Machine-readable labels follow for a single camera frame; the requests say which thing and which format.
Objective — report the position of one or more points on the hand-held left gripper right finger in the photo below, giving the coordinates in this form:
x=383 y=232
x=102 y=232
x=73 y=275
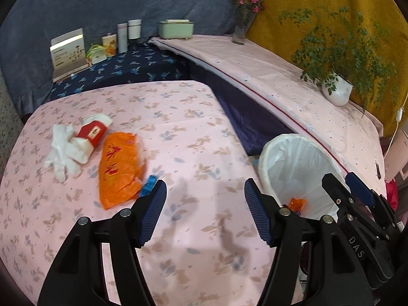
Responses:
x=258 y=212

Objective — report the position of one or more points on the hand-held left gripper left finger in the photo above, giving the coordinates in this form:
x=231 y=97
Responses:
x=153 y=210

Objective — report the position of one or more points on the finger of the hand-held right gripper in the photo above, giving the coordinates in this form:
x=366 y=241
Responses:
x=334 y=189
x=360 y=187

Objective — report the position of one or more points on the orange and blue ruffled wrapper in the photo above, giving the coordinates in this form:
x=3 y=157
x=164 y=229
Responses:
x=296 y=204

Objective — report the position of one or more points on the blue wastebasket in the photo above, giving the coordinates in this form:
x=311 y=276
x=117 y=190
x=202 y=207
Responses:
x=263 y=169

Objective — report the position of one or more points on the trash bin with plastic liner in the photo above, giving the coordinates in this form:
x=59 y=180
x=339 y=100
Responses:
x=296 y=165

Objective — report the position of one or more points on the orange plastic bag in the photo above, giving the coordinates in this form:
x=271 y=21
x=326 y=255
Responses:
x=116 y=172

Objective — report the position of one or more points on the white plastic glove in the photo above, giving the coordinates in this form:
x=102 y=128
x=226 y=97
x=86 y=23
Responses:
x=60 y=157

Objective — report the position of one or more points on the blue wrapper scrap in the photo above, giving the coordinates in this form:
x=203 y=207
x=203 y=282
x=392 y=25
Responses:
x=148 y=186

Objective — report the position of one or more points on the red garment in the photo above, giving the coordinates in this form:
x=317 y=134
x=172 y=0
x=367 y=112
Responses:
x=392 y=193

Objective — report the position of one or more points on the pink floral tablecloth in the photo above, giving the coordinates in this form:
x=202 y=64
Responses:
x=197 y=127

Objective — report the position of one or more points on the dark purple cloth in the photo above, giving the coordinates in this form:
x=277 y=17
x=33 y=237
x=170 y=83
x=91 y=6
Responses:
x=248 y=114

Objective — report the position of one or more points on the green plant in white pot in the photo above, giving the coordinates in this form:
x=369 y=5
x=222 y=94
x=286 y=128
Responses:
x=334 y=90

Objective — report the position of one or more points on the pink cloth with red stripe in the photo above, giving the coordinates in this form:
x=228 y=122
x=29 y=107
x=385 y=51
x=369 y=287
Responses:
x=271 y=70

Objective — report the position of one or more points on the navy floral cloth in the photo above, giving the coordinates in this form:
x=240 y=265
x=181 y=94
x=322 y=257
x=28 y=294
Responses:
x=127 y=67

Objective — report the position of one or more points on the green snack packet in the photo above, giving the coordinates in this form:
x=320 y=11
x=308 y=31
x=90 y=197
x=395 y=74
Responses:
x=95 y=54

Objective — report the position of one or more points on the orange print tin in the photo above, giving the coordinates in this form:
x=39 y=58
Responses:
x=109 y=45

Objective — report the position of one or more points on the tall white bottle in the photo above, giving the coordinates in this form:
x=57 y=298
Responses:
x=122 y=38

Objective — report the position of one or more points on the standing card box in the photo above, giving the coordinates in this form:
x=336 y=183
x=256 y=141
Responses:
x=68 y=54

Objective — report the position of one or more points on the glass vase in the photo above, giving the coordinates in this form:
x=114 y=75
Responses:
x=239 y=32

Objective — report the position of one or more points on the white jar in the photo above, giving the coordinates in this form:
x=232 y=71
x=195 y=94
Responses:
x=134 y=30

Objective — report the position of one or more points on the pale green tissue box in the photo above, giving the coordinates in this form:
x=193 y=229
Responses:
x=175 y=30

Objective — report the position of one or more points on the blue-grey backdrop cloth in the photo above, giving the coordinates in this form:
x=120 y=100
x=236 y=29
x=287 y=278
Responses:
x=127 y=0

